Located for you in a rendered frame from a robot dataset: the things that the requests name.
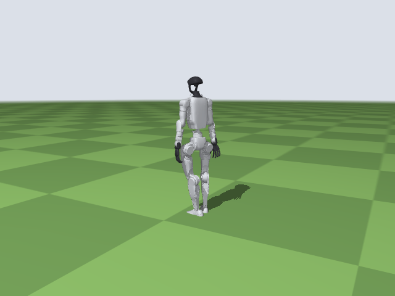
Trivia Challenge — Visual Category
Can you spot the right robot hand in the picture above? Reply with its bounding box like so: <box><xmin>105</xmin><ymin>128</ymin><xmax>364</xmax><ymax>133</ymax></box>
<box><xmin>210</xmin><ymin>138</ymin><xmax>220</xmax><ymax>158</ymax></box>

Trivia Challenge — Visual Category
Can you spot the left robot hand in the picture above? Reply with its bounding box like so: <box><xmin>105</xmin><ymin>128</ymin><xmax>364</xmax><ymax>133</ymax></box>
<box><xmin>175</xmin><ymin>142</ymin><xmax>182</xmax><ymax>163</ymax></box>

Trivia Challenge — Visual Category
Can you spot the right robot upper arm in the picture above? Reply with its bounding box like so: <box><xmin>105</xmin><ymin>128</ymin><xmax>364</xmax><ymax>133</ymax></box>
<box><xmin>207</xmin><ymin>99</ymin><xmax>214</xmax><ymax>125</ymax></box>

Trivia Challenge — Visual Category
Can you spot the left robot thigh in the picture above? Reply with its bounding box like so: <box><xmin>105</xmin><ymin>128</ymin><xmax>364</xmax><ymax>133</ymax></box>
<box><xmin>180</xmin><ymin>142</ymin><xmax>200</xmax><ymax>185</ymax></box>

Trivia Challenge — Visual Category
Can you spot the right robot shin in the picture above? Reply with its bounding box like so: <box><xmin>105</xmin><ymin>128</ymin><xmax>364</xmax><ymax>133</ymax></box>
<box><xmin>201</xmin><ymin>174</ymin><xmax>209</xmax><ymax>208</ymax></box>

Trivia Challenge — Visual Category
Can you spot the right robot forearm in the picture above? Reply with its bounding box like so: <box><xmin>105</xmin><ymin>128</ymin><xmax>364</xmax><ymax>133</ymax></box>
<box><xmin>208</xmin><ymin>123</ymin><xmax>216</xmax><ymax>143</ymax></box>

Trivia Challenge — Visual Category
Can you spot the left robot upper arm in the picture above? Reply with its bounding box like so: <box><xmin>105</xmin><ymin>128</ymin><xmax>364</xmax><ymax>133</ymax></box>
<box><xmin>179</xmin><ymin>99</ymin><xmax>191</xmax><ymax>128</ymax></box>

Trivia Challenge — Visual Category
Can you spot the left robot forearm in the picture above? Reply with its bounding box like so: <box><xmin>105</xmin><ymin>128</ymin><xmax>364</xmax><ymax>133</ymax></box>
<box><xmin>175</xmin><ymin>120</ymin><xmax>184</xmax><ymax>146</ymax></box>

